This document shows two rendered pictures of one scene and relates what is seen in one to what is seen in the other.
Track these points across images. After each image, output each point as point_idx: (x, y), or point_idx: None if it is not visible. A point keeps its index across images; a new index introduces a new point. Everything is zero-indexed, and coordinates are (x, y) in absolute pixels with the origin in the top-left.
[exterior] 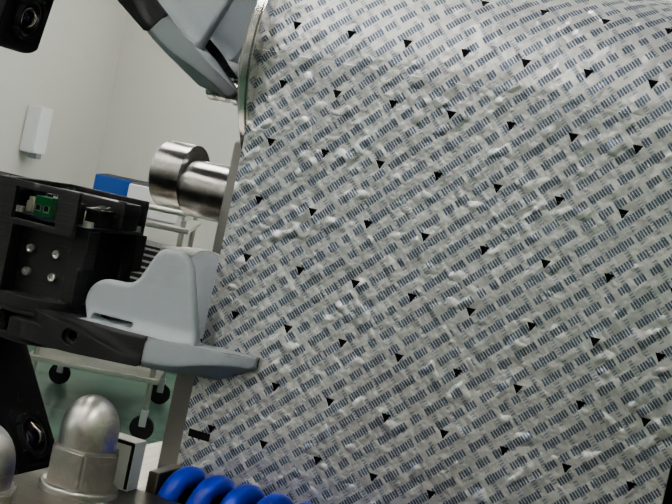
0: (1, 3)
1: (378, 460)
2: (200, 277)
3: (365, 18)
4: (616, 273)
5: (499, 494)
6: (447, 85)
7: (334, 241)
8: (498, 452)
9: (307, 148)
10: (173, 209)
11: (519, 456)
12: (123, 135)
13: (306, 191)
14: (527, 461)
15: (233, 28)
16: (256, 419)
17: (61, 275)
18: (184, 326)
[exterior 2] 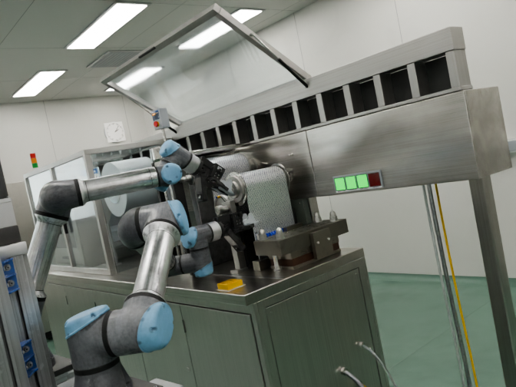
0: (206, 195)
1: (272, 224)
2: (244, 216)
3: (252, 180)
4: (282, 195)
5: (282, 221)
6: (262, 183)
7: (259, 204)
8: (280, 217)
9: (253, 196)
10: None
11: (282, 216)
12: None
13: (255, 200)
14: (282, 216)
15: None
16: (260, 227)
17: (240, 222)
18: (254, 220)
